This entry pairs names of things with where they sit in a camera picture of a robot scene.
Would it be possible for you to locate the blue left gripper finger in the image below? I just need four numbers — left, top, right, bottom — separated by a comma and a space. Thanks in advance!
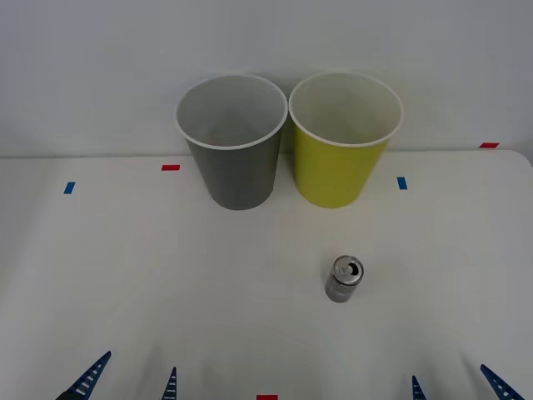
55, 350, 112, 400
161, 366, 178, 400

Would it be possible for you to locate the black drink can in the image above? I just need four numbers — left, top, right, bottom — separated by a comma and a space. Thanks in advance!
325, 254, 366, 304

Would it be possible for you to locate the grey plastic waste bin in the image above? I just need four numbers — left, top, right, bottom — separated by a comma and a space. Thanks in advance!
173, 72, 290, 211

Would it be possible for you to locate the yellow-green plastic waste bin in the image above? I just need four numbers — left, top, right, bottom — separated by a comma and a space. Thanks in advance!
287, 71, 405, 209

